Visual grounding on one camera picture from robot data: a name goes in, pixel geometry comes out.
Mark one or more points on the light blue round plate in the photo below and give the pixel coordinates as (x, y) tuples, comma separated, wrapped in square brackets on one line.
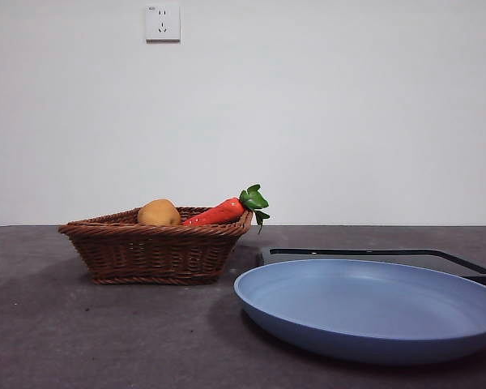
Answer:
[(364, 308)]

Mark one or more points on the orange carrot with green leaves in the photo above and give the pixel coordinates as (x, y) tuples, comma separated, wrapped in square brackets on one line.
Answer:
[(222, 211)]

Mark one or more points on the yellow-brown potato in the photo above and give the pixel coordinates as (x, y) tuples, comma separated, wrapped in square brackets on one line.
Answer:
[(158, 212)]

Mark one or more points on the brown wicker basket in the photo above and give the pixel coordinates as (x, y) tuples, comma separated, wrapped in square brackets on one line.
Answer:
[(154, 253)]

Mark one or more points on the black rectangular tray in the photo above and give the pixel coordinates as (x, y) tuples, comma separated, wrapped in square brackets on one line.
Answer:
[(463, 265)]

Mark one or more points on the white wall power socket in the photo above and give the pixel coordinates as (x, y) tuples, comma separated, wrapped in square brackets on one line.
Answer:
[(163, 23)]

